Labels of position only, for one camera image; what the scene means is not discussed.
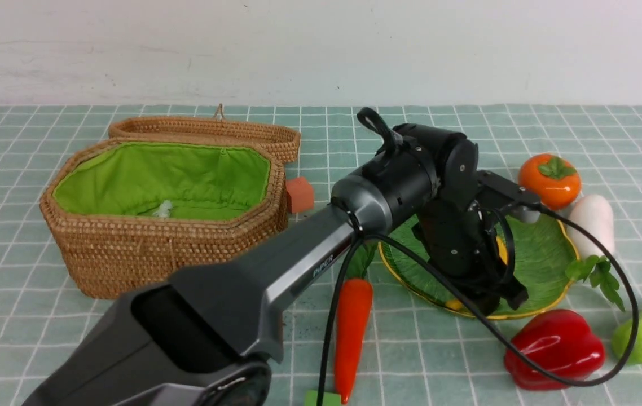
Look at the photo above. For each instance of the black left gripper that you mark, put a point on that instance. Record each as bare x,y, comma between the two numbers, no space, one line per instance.
458,232

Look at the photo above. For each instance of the red toy bell pepper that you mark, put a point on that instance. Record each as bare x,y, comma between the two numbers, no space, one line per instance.
561,342

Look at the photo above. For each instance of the orange toy carrot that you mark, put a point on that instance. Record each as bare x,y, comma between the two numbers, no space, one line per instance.
353,310

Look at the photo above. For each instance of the orange toy persimmon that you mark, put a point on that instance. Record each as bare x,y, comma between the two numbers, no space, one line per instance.
554,179

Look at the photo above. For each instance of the white toy radish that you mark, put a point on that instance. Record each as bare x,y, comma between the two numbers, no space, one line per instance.
594,213

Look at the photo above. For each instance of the yellow toy banana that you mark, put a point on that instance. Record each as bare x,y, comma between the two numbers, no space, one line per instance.
501,248

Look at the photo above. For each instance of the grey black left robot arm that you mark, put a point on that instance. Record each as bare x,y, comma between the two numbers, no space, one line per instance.
205,335

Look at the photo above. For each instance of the green leaf-shaped glass plate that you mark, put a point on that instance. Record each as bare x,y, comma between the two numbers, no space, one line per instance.
543,252

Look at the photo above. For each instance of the green foam cube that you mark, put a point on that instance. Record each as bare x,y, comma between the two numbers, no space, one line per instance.
324,398

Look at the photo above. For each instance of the orange foam cube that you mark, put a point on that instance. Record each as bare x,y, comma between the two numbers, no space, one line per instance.
300,195

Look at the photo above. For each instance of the woven wicker basket lid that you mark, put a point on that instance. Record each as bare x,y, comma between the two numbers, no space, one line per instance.
280,141

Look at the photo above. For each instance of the woven wicker basket green lining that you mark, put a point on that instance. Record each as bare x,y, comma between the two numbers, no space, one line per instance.
129,211

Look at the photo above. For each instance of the green checkered tablecloth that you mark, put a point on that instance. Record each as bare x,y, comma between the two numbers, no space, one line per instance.
414,354

